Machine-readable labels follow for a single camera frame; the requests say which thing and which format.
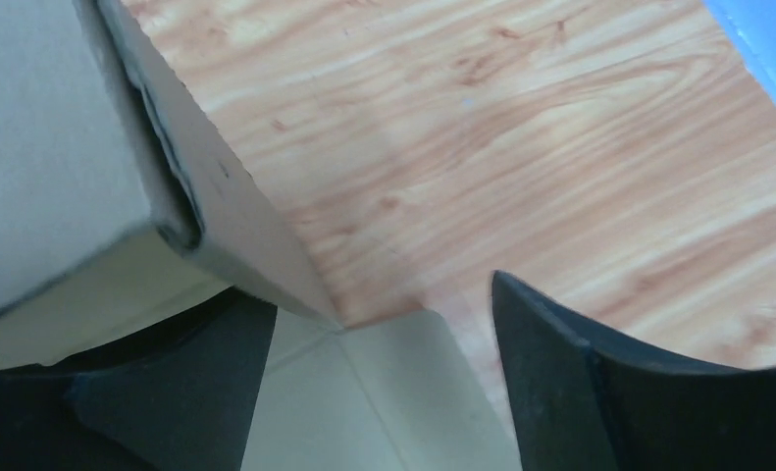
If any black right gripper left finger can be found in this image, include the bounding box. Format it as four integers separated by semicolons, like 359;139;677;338
0;288;278;470

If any aluminium table edge rail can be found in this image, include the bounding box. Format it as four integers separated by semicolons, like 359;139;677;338
704;0;776;106

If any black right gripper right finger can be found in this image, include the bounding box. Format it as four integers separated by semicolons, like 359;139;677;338
491;271;776;470

